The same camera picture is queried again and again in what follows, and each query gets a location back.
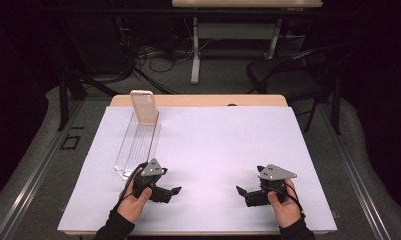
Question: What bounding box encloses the white table mat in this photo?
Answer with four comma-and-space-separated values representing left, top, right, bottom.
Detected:
57, 105, 338, 233

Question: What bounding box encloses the black folding chair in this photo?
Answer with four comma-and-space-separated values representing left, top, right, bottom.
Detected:
246, 43, 352, 134

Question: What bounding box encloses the metal floor rail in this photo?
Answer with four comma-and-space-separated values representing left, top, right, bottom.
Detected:
321, 103, 394, 240
0, 99, 86, 240

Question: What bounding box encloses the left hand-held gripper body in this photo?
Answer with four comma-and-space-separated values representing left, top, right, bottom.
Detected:
131, 158, 172, 204

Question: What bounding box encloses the black metal stand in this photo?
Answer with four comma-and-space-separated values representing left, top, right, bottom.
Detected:
56, 59, 121, 132

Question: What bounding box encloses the black metal crossbar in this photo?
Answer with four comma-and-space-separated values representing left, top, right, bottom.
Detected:
37, 7, 359, 18

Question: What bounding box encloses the person's left hand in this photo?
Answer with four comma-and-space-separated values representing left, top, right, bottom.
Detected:
116, 180, 153, 224

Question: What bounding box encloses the person's right hand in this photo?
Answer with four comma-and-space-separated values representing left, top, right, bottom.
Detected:
267, 178, 304, 229

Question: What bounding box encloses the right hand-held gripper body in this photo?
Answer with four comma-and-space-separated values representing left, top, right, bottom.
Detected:
245, 163, 298, 208

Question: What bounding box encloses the beige phone case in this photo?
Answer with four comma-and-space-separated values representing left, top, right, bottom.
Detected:
129, 89, 160, 127

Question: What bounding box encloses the black floor cable bundle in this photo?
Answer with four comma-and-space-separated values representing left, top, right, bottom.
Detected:
119, 19, 212, 96

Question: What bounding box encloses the clear plastic container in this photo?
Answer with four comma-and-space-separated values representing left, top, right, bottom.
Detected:
113, 111, 162, 181

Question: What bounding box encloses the white metal desk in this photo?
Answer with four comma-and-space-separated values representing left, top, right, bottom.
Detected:
171, 0, 324, 86

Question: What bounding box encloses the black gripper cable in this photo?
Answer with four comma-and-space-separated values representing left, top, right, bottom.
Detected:
269, 180, 305, 215
113, 165, 145, 211

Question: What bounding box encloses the dark equipment box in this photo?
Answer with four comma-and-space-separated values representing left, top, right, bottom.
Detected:
67, 16, 136, 76

